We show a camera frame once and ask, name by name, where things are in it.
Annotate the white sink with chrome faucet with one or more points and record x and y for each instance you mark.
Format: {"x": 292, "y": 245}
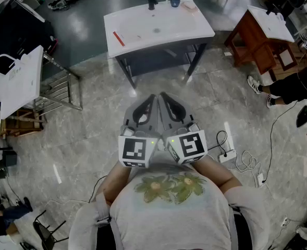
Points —
{"x": 20, "y": 79}

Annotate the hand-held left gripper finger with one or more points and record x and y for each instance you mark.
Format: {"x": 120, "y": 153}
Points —
{"x": 136, "y": 114}

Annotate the wooden stool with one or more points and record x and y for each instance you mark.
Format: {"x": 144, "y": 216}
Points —
{"x": 23, "y": 125}

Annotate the person's right forearm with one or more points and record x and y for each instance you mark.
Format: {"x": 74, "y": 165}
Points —
{"x": 215, "y": 173}

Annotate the black sink stand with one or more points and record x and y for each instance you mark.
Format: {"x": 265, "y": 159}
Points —
{"x": 158, "y": 59}

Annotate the blue cup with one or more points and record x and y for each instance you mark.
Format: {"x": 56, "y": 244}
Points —
{"x": 174, "y": 1}

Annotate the white power strip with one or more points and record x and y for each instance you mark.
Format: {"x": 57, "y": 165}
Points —
{"x": 227, "y": 156}

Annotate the white power adapter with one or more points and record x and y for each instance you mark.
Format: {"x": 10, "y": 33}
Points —
{"x": 260, "y": 180}

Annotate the black metal chair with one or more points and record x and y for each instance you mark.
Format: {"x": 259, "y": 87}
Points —
{"x": 47, "y": 230}

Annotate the white sink on wooden cabinet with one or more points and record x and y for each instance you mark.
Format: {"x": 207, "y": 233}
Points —
{"x": 271, "y": 22}

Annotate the brown wooden cabinet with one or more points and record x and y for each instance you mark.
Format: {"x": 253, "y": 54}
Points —
{"x": 257, "y": 45}

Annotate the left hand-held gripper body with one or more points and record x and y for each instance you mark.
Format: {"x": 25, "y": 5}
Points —
{"x": 137, "y": 150}

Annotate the pink soap dish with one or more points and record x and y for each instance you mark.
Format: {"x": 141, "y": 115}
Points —
{"x": 189, "y": 5}

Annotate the steel sink stand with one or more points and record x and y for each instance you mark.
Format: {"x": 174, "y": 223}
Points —
{"x": 62, "y": 87}

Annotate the white sink basin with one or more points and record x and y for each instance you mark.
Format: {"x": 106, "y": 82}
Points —
{"x": 156, "y": 25}

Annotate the person's grey printed t-shirt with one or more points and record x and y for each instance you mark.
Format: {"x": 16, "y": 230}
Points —
{"x": 169, "y": 212}

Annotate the person's left forearm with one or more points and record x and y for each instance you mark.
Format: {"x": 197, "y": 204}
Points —
{"x": 116, "y": 181}

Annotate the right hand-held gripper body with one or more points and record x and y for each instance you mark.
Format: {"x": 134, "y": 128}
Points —
{"x": 192, "y": 146}

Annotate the black cabinet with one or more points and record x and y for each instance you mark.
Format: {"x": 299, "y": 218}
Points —
{"x": 15, "y": 32}

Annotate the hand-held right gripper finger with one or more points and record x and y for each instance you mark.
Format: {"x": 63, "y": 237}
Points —
{"x": 180, "y": 114}

